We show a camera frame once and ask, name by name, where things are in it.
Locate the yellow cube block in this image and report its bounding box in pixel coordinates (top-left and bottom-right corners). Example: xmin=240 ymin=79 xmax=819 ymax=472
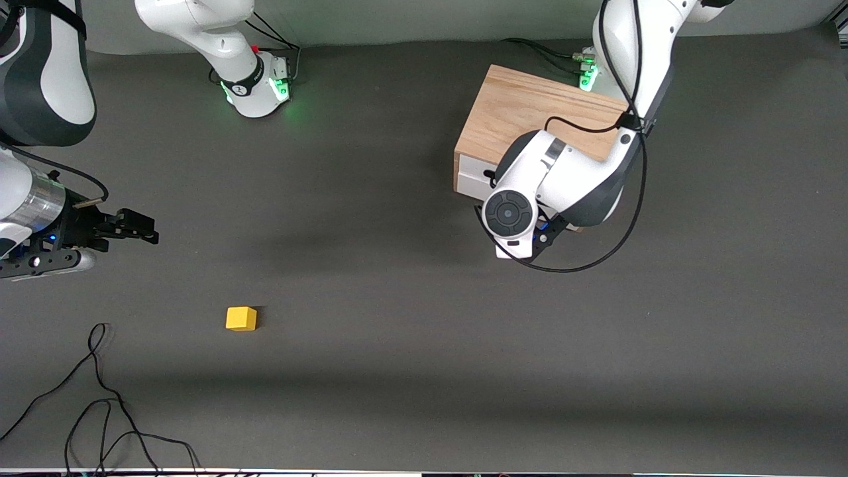
xmin=226 ymin=306 xmax=258 ymax=332

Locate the white-fronted wooden drawer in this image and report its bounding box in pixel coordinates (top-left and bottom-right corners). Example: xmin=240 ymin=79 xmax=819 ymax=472
xmin=457 ymin=154 xmax=505 ymax=200

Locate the thin black loose cable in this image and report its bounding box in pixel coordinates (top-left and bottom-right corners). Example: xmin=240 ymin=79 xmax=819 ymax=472
xmin=0 ymin=323 xmax=162 ymax=476
xmin=64 ymin=399 xmax=201 ymax=476

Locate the light wooden drawer cabinet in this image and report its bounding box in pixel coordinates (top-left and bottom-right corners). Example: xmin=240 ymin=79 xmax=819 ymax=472
xmin=453 ymin=64 xmax=630 ymax=233

